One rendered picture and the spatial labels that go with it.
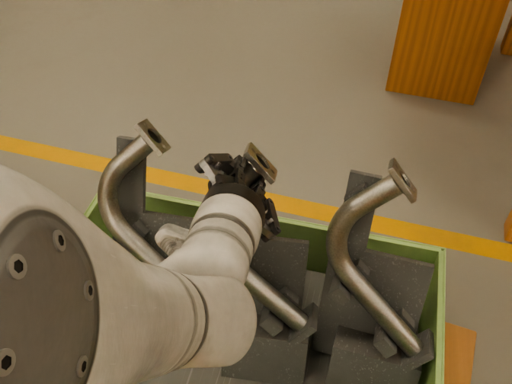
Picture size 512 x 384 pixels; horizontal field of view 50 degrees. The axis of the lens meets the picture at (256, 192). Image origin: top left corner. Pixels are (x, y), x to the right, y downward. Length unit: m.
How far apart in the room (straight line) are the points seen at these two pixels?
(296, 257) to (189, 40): 2.60
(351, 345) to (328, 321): 0.06
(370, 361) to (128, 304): 0.68
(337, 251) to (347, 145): 1.83
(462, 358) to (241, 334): 0.67
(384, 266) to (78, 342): 0.70
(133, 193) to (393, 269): 0.41
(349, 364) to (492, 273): 1.43
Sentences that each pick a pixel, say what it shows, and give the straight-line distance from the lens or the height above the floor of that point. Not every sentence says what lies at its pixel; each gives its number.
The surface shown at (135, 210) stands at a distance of 0.89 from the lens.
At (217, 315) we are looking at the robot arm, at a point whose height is 1.34.
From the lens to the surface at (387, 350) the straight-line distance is 0.85.
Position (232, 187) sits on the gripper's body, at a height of 1.25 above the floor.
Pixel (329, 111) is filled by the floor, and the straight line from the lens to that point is 2.77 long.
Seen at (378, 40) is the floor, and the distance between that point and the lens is 3.38.
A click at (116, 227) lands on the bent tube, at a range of 0.86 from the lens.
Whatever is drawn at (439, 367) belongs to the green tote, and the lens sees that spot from 0.84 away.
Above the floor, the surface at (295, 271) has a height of 0.99.
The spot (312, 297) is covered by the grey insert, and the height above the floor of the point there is 0.85.
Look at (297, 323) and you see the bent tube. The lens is 0.84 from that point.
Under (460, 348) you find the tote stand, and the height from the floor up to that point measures 0.79.
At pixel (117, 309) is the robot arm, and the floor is 1.51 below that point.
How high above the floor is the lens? 1.68
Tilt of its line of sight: 46 degrees down
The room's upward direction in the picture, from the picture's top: straight up
